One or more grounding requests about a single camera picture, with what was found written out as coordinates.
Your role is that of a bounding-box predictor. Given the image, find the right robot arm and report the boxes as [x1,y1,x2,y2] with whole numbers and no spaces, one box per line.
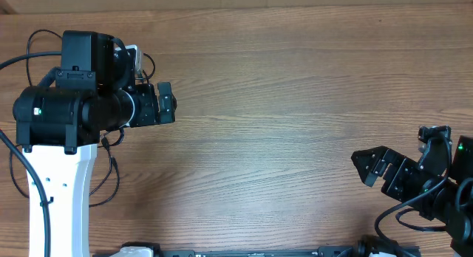
[351,126,472,256]

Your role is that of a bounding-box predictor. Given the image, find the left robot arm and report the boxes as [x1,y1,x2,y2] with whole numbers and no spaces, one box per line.
[13,30,177,256]

